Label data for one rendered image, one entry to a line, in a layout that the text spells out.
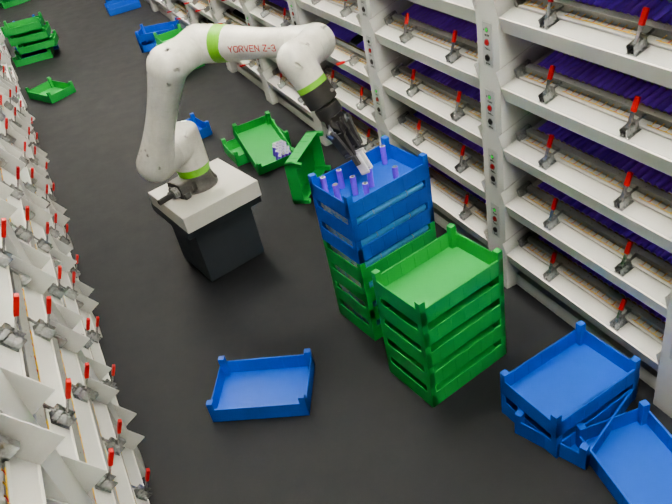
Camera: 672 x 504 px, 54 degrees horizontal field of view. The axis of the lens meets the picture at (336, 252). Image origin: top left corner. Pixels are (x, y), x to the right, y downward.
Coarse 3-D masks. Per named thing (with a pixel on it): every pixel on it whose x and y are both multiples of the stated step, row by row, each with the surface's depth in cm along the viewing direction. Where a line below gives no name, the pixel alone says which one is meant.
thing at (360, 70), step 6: (318, 18) 298; (348, 42) 281; (336, 54) 278; (342, 54) 276; (348, 54) 274; (330, 60) 284; (336, 60) 276; (342, 60) 272; (342, 66) 274; (348, 66) 267; (354, 66) 265; (360, 66) 263; (366, 66) 251; (354, 72) 266; (360, 72) 260; (366, 72) 257; (360, 78) 264; (366, 78) 258
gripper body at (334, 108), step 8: (328, 104) 187; (336, 104) 188; (320, 112) 188; (328, 112) 187; (336, 112) 188; (320, 120) 190; (328, 120) 188; (336, 120) 190; (336, 128) 190; (344, 128) 193
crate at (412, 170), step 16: (384, 144) 209; (400, 160) 208; (416, 160) 201; (320, 176) 201; (336, 176) 204; (384, 176) 204; (400, 176) 193; (416, 176) 196; (320, 192) 196; (384, 192) 192; (400, 192) 195; (336, 208) 192; (352, 208) 187; (368, 208) 190
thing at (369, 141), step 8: (344, 112) 313; (352, 120) 305; (360, 120) 303; (360, 128) 301; (368, 128) 295; (360, 136) 298; (368, 136) 286; (376, 136) 288; (368, 144) 287; (376, 144) 289
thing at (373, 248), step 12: (432, 204) 206; (420, 216) 205; (432, 216) 208; (324, 228) 207; (396, 228) 200; (408, 228) 204; (420, 228) 207; (336, 240) 204; (384, 240) 200; (396, 240) 203; (348, 252) 200; (360, 252) 196; (372, 252) 199; (360, 264) 198
